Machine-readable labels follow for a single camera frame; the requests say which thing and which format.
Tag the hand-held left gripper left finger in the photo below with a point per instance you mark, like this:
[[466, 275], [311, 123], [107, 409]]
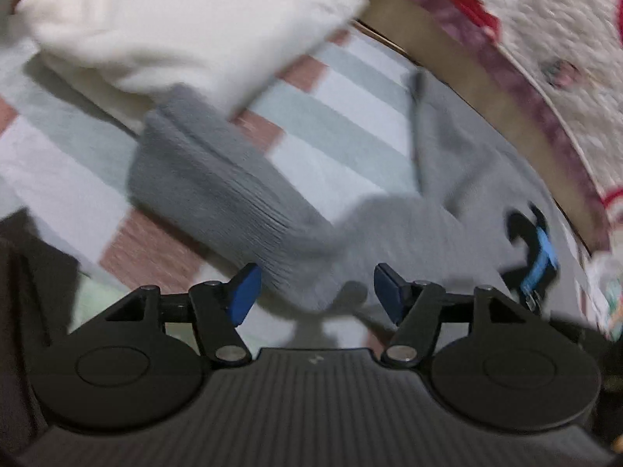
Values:
[[243, 292]]

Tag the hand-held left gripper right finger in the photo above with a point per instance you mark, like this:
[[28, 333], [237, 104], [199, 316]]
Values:
[[389, 292]]

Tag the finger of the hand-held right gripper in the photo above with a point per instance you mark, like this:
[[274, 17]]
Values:
[[544, 248], [531, 279]]

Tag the grey knit sweater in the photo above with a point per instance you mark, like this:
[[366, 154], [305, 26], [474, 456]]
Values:
[[272, 204]]

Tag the colourful floral cloth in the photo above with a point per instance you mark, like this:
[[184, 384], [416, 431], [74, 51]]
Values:
[[606, 292]]

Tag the light green cloth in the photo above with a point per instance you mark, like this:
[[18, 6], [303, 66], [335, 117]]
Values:
[[97, 299]]

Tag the striped bed sheet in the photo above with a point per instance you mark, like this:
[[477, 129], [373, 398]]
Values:
[[336, 116]]

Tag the cream printed fleece blanket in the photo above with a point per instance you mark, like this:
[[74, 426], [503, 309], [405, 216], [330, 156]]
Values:
[[550, 34]]

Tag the cream folded garment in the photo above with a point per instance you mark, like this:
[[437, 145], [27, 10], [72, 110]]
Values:
[[185, 24]]

